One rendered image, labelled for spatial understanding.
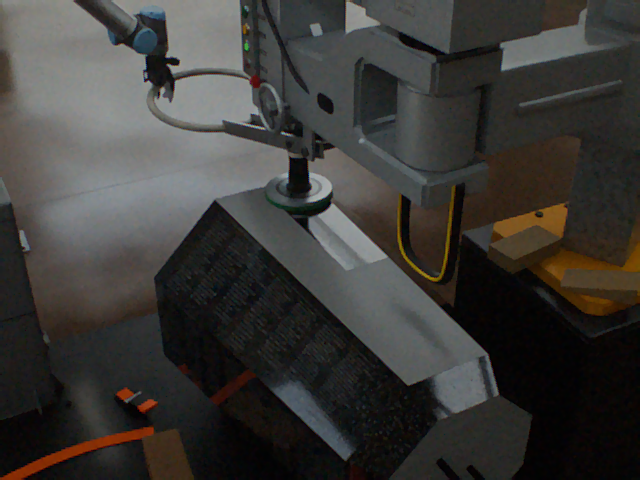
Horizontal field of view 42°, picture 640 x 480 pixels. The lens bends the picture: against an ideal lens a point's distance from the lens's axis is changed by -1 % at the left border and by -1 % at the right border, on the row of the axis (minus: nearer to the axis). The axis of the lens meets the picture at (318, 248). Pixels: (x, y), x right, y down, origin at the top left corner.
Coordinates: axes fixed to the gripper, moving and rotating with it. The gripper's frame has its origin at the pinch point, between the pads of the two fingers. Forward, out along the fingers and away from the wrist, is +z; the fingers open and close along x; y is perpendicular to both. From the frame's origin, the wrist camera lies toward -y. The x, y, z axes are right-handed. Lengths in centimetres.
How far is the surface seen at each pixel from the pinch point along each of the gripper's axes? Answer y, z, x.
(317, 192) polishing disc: 34, -5, 86
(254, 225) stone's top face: 57, -3, 77
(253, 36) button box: 39, -55, 67
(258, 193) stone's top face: 40, -1, 67
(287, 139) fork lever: 41, -25, 79
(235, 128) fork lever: 22, -11, 47
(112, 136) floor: -94, 101, -121
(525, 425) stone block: 80, 10, 172
